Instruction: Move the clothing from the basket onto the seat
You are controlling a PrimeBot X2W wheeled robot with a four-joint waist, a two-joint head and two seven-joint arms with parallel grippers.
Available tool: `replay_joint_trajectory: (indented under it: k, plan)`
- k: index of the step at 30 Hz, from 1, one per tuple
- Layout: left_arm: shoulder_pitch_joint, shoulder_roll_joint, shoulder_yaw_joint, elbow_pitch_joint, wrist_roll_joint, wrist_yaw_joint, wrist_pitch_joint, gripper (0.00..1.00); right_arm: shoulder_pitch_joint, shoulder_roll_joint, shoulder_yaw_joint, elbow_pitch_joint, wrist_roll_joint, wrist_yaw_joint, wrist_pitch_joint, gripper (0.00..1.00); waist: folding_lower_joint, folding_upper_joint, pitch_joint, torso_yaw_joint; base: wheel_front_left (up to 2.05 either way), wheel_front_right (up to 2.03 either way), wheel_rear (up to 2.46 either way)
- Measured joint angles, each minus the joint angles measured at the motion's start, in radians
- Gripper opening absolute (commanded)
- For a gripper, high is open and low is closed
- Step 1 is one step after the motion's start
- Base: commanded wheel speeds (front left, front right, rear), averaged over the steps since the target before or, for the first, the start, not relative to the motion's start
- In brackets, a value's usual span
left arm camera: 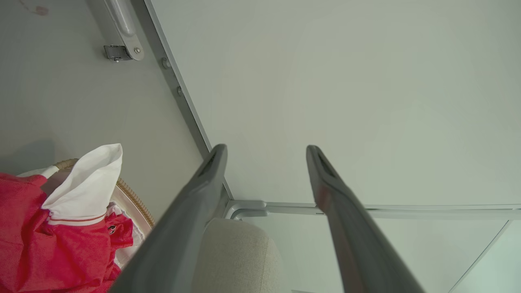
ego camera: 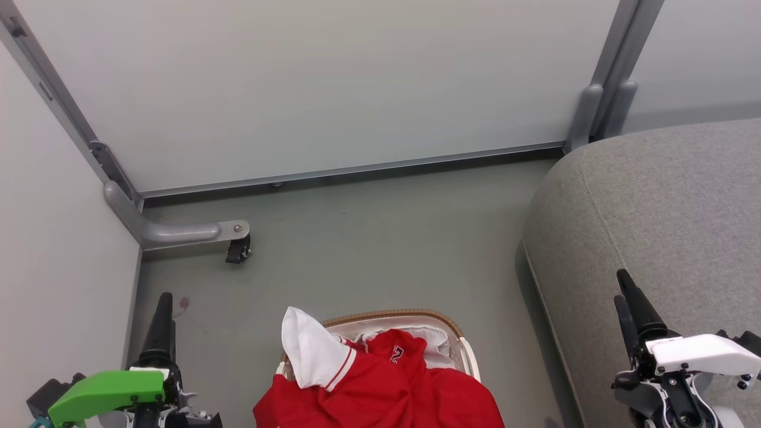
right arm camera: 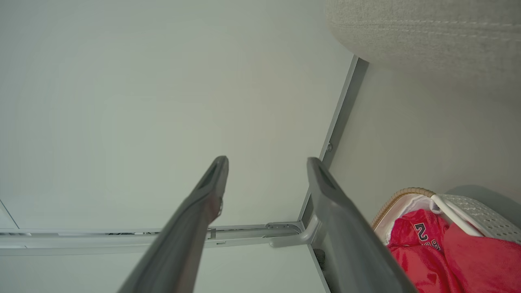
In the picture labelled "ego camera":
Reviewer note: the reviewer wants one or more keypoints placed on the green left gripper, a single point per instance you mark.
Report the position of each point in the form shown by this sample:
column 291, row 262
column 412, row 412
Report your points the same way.
column 104, row 392

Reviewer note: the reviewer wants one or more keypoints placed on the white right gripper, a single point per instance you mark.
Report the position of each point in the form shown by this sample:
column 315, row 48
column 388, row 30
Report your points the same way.
column 695, row 353

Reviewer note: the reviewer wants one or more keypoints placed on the red and white jersey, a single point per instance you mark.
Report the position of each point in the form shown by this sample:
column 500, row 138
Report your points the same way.
column 380, row 389

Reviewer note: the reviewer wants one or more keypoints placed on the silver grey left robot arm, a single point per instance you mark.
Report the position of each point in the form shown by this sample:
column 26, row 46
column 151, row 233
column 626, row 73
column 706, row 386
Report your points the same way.
column 184, row 419

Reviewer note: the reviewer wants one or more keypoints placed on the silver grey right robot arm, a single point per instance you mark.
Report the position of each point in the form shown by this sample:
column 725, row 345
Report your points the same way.
column 722, row 417

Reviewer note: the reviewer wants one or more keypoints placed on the grey fabric sofa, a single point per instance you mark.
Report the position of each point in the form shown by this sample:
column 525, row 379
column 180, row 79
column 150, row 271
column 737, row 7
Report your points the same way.
column 654, row 208

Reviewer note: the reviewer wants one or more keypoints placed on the grey curved partition foot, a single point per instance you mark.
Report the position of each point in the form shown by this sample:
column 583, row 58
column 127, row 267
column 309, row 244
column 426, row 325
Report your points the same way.
column 160, row 232

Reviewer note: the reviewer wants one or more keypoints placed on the black caster wheel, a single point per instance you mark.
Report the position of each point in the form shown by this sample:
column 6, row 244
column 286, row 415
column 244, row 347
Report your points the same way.
column 238, row 250

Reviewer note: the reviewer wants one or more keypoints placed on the white laundry basket tan rim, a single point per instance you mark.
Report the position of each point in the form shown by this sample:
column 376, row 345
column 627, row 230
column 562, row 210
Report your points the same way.
column 471, row 356

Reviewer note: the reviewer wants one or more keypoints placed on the white basket liner cloth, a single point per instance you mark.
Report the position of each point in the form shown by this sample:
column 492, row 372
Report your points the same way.
column 437, row 351

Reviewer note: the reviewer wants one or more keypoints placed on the grey upright partition foot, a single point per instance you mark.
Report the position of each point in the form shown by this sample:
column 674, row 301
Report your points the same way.
column 584, row 116
column 618, row 107

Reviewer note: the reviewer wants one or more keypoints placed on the wide white partition panel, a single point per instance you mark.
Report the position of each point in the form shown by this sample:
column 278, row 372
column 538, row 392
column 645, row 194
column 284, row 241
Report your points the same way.
column 327, row 83

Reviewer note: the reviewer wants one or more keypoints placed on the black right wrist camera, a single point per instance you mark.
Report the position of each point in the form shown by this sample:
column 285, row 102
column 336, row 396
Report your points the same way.
column 750, row 342

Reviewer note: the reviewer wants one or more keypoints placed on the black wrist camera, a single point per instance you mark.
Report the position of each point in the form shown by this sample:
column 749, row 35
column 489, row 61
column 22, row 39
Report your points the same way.
column 750, row 342
column 44, row 395

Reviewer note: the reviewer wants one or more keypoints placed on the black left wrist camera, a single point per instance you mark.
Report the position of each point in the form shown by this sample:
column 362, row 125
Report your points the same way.
column 44, row 395

